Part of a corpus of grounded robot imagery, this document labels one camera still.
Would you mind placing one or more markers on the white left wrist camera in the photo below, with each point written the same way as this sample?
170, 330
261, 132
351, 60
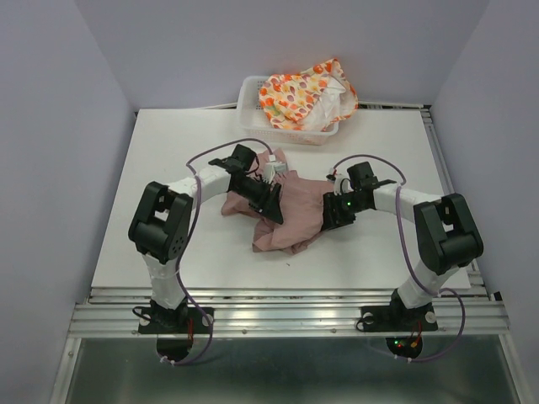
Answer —
274, 167

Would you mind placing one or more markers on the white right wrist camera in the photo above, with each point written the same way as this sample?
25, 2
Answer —
340, 182

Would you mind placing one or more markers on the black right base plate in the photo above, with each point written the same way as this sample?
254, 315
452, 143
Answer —
404, 327

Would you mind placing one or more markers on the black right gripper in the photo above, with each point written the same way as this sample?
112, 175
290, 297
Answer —
333, 218

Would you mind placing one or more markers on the pink skirt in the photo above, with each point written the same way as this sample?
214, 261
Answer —
301, 204

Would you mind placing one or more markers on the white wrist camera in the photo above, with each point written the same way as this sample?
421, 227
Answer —
274, 167
340, 182

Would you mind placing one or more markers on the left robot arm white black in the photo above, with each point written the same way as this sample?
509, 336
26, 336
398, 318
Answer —
166, 216

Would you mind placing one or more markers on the white plastic basket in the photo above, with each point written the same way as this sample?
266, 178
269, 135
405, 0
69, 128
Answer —
253, 121

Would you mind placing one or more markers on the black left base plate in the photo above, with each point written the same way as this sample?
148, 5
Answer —
175, 330

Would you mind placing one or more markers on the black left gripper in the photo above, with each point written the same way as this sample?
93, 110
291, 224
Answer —
268, 203

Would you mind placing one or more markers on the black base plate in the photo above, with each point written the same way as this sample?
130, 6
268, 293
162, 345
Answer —
404, 327
175, 330

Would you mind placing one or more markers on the orange floral skirt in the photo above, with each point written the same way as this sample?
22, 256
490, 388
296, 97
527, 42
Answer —
310, 100

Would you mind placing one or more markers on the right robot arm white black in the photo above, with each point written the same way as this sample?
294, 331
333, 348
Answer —
438, 235

